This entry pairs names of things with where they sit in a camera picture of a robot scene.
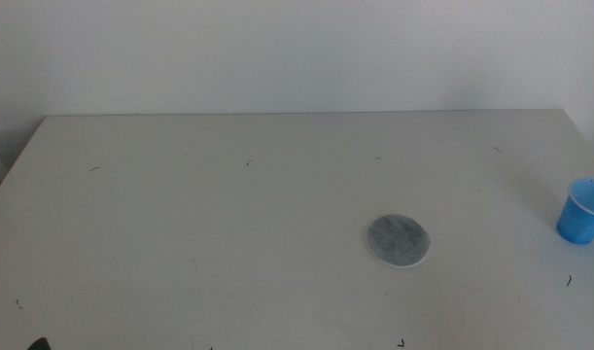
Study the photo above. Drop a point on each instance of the blue plastic cup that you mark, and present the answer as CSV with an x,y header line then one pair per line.
x,y
578,223

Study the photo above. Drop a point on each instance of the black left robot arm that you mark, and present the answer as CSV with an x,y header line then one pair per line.
x,y
40,345

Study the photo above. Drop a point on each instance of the grey round cup mat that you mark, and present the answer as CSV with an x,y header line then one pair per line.
x,y
398,240

